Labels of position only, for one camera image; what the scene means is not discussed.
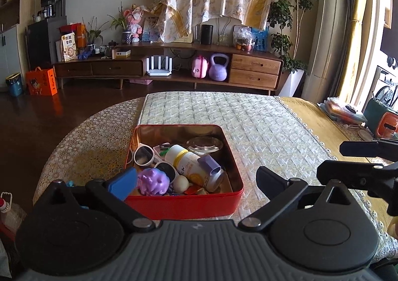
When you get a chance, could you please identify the purple toy figure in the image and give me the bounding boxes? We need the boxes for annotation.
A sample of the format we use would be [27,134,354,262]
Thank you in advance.
[138,168,170,196]

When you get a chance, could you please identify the orange white container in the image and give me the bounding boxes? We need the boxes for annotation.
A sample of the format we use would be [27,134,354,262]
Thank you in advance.
[375,112,398,139]

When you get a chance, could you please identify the teal bag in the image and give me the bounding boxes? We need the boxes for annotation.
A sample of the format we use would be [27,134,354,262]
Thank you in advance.
[364,98,389,135]

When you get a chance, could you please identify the yellow woven mat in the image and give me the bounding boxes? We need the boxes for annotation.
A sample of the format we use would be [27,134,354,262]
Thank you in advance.
[279,97,397,237]

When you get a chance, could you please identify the stack of magazines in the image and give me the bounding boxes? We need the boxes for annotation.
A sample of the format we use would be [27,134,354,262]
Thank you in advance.
[317,97,367,125]

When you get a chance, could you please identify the lace patterned tablecloth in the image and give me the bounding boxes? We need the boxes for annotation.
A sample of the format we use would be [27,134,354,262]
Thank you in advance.
[33,97,144,201]

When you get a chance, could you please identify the quilted white yellow mat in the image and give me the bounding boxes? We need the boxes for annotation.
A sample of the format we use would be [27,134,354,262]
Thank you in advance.
[138,92,337,221]

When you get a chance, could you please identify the white standing air conditioner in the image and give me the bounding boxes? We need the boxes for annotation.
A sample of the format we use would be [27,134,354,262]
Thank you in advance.
[301,0,348,103]

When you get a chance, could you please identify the red metal tin box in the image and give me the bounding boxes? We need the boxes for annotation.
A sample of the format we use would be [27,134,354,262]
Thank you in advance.
[125,124,244,220]

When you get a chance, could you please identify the white yellow bottle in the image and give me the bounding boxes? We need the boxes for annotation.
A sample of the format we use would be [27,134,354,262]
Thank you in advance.
[165,144,224,192]

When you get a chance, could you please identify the purple inhaler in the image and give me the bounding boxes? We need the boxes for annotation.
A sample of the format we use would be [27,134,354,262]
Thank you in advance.
[198,155,221,176]

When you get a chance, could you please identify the round metal tin can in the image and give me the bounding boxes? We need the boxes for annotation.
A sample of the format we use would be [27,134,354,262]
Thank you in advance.
[186,136,223,156]

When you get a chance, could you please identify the orange gift bag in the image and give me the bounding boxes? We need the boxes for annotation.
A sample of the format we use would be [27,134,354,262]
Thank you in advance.
[26,67,57,96]

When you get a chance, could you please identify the teal bucket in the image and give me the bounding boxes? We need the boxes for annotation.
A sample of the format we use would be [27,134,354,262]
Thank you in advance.
[5,72,23,97]

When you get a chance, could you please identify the pink flat box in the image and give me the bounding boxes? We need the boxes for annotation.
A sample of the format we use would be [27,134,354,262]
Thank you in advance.
[129,79,152,85]

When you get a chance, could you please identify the blue packaged item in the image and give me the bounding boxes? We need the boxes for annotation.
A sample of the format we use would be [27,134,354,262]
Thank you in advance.
[251,27,269,52]

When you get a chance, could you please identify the potted green tree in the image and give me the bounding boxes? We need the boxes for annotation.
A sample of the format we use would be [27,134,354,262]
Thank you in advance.
[267,0,317,97]

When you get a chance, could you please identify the small white yellow box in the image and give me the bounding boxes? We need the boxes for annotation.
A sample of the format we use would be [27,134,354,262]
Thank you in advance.
[113,49,131,59]

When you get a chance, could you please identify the white wifi router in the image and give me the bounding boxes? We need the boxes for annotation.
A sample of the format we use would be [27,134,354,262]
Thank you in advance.
[145,56,173,77]

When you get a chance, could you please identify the clear bag of fruit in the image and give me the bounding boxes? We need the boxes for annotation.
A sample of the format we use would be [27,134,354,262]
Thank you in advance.
[233,25,254,52]

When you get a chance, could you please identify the purple kettlebell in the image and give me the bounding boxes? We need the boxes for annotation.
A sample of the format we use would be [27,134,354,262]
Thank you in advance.
[208,53,229,82]

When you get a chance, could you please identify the snack box with cartoon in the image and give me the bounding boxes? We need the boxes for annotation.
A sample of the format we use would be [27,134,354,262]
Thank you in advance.
[61,32,78,62]

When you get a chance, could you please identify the black cabinet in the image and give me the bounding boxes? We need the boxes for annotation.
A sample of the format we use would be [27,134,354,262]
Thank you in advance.
[26,0,67,70]

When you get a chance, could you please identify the small potted plant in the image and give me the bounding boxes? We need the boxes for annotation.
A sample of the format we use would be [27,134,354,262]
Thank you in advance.
[109,3,131,45]

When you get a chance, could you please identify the wooden tv cabinet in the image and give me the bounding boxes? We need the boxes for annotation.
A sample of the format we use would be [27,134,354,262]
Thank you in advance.
[53,42,283,94]

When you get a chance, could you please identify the pink toy case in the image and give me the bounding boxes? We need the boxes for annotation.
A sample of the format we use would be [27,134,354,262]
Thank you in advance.
[192,55,208,79]

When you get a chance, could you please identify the black speaker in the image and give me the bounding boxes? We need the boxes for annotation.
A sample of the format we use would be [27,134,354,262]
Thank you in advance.
[200,24,213,45]

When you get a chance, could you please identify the pink plush doll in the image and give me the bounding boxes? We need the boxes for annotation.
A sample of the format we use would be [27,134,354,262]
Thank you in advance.
[123,4,144,44]

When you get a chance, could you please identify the white frame sunglasses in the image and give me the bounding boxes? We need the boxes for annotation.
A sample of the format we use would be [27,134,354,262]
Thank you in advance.
[132,143,179,184]

